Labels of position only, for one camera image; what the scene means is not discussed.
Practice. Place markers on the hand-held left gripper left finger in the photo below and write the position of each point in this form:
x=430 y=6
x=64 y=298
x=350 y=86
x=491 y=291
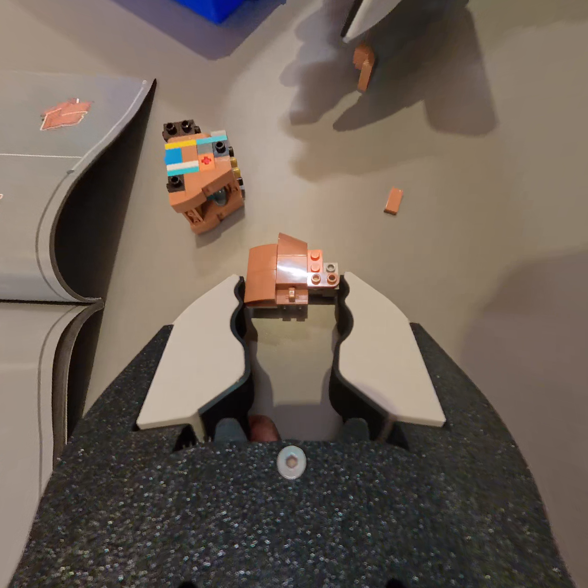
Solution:
x=197 y=358

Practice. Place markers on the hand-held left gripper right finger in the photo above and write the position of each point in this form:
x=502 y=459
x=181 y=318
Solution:
x=386 y=363

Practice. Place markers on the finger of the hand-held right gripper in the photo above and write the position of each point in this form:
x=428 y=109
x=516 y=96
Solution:
x=372 y=13

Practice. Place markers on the brown bracket brick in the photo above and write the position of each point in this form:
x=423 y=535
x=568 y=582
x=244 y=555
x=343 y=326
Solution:
x=365 y=69

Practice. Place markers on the brown grey brick assembly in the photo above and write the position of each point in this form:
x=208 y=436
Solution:
x=275 y=271

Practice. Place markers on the blue plastic bin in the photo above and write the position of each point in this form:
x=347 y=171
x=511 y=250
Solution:
x=220 y=9

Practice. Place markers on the small brown tile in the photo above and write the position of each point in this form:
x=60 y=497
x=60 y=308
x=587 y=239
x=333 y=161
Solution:
x=394 y=200

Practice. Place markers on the person's left hand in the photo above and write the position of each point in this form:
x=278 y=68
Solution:
x=264 y=429

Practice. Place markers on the colourful striped brick model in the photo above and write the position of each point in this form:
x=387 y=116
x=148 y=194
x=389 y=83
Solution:
x=202 y=183

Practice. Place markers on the grey instruction booklet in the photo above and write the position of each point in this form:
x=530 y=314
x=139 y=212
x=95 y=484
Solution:
x=27 y=206

